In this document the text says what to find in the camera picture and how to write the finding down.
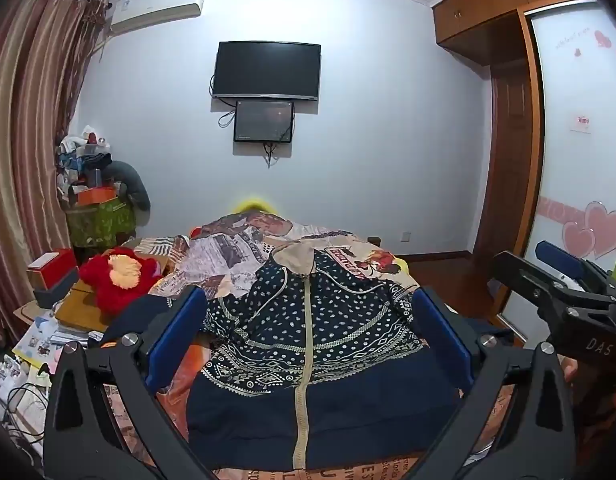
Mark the small wall monitor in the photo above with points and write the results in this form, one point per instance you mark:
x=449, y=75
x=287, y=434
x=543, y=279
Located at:
x=263, y=121

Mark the orange box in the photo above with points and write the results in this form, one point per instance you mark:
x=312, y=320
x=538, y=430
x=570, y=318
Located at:
x=95, y=195

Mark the small red white sticker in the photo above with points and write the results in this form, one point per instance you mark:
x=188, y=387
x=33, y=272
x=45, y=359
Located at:
x=582, y=124

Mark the striped curtain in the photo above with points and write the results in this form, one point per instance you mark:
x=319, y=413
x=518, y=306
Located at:
x=27, y=110

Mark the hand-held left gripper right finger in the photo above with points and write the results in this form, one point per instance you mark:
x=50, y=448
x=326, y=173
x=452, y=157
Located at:
x=440, y=330

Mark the yellow plush item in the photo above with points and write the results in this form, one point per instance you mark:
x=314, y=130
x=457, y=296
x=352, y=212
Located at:
x=250, y=205

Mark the grey neck pillow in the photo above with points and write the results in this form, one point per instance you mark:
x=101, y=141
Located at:
x=135, y=185

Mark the large wall television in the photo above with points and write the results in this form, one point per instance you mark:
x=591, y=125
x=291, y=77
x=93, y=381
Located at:
x=265, y=70

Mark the navy patterned hooded jacket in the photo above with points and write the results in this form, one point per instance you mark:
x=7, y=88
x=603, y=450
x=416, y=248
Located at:
x=363, y=385

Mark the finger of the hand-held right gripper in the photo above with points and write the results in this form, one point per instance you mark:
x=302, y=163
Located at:
x=518, y=272
x=558, y=257

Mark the red box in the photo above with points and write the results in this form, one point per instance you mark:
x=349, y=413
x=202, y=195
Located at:
x=62, y=267

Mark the green patterned box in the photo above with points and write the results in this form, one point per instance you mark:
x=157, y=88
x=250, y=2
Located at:
x=100, y=222

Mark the white air conditioner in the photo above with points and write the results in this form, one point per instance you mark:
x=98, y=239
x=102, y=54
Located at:
x=157, y=7

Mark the printed blanket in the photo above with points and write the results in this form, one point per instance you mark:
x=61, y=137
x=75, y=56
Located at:
x=227, y=255

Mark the pile of papers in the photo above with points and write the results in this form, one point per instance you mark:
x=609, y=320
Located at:
x=37, y=340

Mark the brown wooden door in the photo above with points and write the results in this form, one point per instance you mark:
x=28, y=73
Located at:
x=508, y=160

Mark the wooden wardrobe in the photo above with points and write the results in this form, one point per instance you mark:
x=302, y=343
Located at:
x=468, y=15

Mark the person's right hand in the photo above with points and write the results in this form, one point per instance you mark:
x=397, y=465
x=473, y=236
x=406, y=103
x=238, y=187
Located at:
x=571, y=371

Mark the white sliding door with hearts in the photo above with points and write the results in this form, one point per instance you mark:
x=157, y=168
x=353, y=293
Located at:
x=573, y=85

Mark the red plush toy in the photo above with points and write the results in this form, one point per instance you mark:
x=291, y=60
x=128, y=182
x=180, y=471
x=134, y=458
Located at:
x=107, y=285

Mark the grey box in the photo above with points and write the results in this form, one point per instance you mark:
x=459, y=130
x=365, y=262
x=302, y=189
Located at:
x=57, y=292

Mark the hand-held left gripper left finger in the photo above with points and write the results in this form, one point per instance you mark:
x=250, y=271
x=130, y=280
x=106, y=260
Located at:
x=176, y=330

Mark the pile of household clutter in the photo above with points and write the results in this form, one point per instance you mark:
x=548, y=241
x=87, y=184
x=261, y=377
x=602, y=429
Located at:
x=82, y=150

